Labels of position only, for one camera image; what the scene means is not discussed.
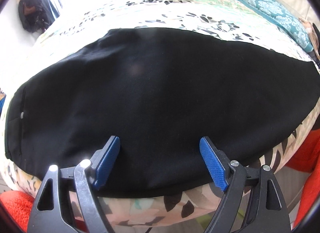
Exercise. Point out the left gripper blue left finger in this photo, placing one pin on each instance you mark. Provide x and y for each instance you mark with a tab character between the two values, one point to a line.
51	210

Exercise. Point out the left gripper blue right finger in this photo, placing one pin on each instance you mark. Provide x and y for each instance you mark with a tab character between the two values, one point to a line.
266	210

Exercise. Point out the black pants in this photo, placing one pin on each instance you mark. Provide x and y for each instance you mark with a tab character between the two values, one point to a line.
160	90

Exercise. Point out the red fuzzy garment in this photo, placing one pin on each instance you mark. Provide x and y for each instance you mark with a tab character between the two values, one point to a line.
306	159

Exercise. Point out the blue cloth pile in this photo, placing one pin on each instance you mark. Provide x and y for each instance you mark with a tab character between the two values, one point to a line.
2	100

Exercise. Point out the teal patterned pillow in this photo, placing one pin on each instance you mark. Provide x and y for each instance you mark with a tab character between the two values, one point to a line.
279	15

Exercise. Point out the black device on bed edge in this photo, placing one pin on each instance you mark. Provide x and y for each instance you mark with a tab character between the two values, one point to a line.
313	33

